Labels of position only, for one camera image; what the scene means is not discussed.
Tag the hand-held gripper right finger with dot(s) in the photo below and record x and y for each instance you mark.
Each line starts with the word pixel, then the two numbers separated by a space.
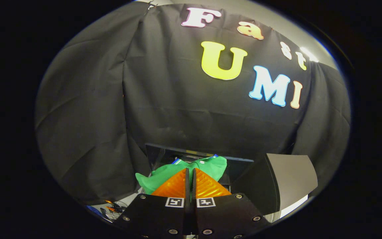
pixel 224 215

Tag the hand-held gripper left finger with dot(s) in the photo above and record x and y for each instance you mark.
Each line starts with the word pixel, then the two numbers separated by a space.
pixel 161 215

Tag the green polo shirt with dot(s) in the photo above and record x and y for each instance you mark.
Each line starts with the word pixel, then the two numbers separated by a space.
pixel 161 176

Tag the beige cabinet with dark top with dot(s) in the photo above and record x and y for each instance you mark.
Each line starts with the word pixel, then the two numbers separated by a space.
pixel 290 176

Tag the black backdrop cloth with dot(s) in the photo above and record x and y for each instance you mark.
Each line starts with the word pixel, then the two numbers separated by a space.
pixel 164 109

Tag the small ceiling light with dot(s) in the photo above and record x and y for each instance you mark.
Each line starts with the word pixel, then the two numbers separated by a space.
pixel 308 54

